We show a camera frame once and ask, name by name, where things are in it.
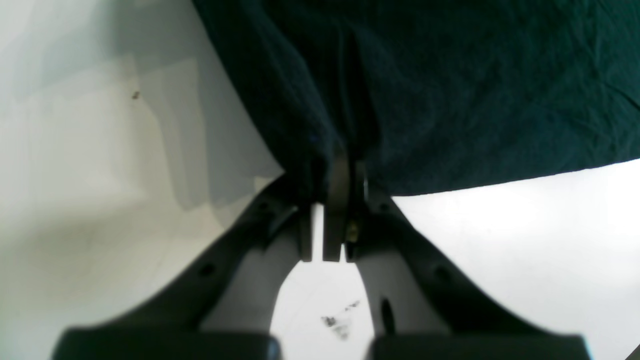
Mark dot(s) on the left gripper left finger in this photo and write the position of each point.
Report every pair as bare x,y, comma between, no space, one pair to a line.
222,305

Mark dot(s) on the black T-shirt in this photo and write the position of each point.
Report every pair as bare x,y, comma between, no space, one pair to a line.
434,95

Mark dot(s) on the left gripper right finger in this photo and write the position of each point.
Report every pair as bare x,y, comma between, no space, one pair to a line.
422,306

